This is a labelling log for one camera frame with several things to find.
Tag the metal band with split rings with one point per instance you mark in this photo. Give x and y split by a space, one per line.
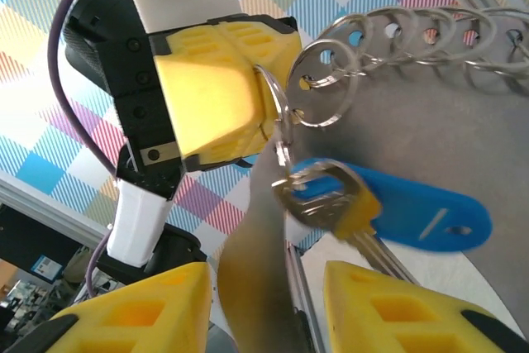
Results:
413 121

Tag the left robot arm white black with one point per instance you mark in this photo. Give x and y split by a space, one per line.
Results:
136 220

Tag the blue plastic key tag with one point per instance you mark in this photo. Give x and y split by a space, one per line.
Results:
413 208

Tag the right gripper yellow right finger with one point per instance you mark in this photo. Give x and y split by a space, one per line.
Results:
359 328

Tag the aluminium frame bar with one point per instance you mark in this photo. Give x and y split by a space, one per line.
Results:
41 204

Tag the small blue sign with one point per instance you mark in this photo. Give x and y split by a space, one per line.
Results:
47 269

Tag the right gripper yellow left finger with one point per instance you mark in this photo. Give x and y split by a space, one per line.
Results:
136 320

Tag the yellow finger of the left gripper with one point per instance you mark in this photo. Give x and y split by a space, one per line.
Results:
206 101
264 43

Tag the aluminium side rail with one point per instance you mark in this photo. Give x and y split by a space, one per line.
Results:
303 307

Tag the silver key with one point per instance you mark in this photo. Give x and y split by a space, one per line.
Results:
318 214

